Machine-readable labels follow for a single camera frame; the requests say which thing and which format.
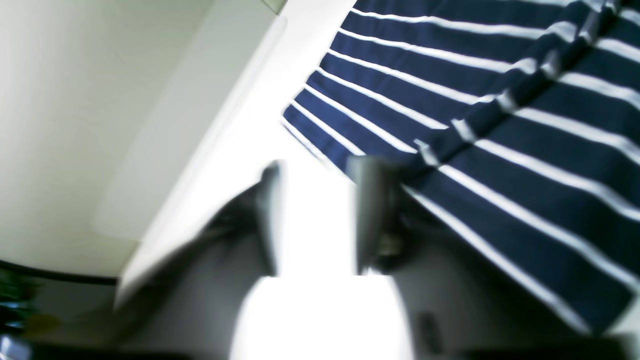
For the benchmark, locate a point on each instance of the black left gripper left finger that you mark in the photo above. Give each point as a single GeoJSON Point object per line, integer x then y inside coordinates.
{"type": "Point", "coordinates": [189, 301]}

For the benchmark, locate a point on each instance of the navy white striped T-shirt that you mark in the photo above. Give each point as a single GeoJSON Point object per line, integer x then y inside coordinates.
{"type": "Point", "coordinates": [516, 122]}

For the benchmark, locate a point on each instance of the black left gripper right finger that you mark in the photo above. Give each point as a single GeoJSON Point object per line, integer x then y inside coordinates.
{"type": "Point", "coordinates": [458, 305]}

